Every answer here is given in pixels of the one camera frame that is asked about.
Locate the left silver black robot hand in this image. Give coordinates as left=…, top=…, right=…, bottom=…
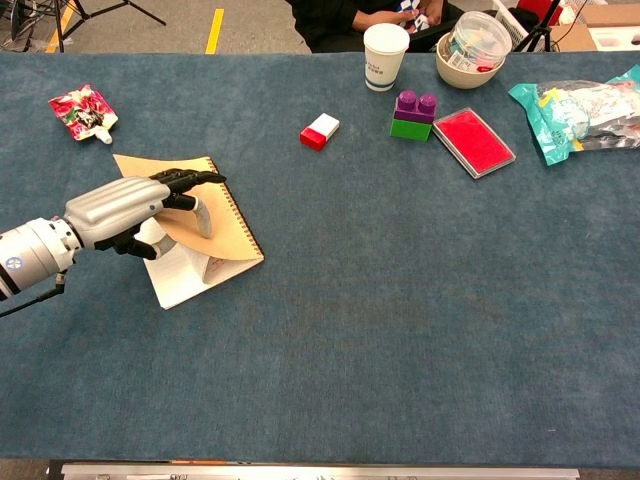
left=63, top=168, right=228, bottom=261

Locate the yellow spiral notebook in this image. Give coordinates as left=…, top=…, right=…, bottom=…
left=112, top=153, right=266, bottom=311

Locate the floral spout pouch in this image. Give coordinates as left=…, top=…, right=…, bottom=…
left=47, top=83, right=120, bottom=146

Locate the black tripod with thin legs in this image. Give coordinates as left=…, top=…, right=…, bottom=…
left=49, top=0, right=168, bottom=54

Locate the red and white eraser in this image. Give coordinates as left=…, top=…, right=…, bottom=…
left=299, top=112, right=341, bottom=153

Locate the blue table cloth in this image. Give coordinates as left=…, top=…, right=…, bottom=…
left=0, top=51, right=640, bottom=466

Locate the person in black clothes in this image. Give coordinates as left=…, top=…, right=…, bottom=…
left=287, top=0, right=466, bottom=54

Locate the green toy building block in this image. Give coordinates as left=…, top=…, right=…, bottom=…
left=388, top=118, right=434, bottom=143

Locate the white paper cup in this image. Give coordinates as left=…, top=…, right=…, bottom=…
left=362, top=22, right=411, bottom=93

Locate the purple toy building block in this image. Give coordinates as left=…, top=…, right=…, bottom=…
left=392, top=89, right=439, bottom=125

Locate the red ink pad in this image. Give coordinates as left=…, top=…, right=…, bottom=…
left=431, top=107, right=518, bottom=180

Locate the beige bowl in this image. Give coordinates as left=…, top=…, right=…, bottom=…
left=434, top=32, right=507, bottom=91

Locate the clear plastic round container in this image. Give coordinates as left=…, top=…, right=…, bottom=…
left=446, top=10, right=514, bottom=74

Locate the white plastic basket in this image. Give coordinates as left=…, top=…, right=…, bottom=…
left=492, top=0, right=530, bottom=47

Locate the teal snack bag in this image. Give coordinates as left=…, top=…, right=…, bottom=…
left=507, top=64, right=640, bottom=167

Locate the black tripod by cardboard box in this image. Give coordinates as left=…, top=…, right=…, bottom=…
left=513, top=0, right=564, bottom=53

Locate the red object behind tripod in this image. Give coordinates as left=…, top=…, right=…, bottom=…
left=516, top=0, right=562, bottom=24

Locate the cardboard box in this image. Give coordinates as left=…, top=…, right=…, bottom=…
left=548, top=3, right=640, bottom=53

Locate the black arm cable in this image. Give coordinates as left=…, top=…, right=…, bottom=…
left=0, top=282, right=67, bottom=319

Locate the dark wire equipment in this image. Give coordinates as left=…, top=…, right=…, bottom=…
left=0, top=0, right=37, bottom=51

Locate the aluminium rail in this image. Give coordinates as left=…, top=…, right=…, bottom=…
left=60, top=462, right=581, bottom=480

